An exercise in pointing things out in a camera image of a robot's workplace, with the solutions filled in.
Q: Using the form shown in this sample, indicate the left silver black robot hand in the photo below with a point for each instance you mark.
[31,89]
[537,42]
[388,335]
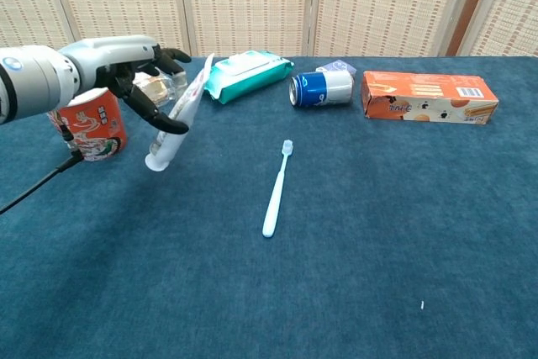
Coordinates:
[113,50]

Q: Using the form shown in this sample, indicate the teal wet wipes pack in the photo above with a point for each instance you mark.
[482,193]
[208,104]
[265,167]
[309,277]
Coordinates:
[248,77]

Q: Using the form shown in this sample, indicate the red noodle paper cup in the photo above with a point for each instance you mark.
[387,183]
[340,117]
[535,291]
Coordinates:
[96,128]

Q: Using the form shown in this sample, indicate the light blue toothbrush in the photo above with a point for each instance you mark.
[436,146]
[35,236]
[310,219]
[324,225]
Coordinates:
[275,199]

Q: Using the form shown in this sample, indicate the beige bamboo folding screen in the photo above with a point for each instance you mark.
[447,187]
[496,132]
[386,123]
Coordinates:
[513,10]
[248,6]

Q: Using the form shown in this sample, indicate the blue felt table mat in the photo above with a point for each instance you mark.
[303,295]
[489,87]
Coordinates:
[336,228]

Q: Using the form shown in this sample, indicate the orange biscuit box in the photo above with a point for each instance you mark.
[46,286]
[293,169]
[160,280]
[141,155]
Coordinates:
[420,94]

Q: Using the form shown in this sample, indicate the blue white drink can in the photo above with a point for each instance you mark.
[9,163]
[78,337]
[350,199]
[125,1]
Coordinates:
[323,88]

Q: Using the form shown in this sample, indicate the snack in clear wrapper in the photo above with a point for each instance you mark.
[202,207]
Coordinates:
[157,92]

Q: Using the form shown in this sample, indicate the brown wooden post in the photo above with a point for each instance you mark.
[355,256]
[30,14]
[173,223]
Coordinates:
[471,14]

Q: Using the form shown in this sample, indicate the white floral toothpaste tube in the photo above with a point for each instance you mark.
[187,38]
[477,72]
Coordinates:
[168,146]

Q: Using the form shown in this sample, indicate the small purple tissue pack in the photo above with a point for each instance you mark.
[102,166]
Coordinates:
[336,67]

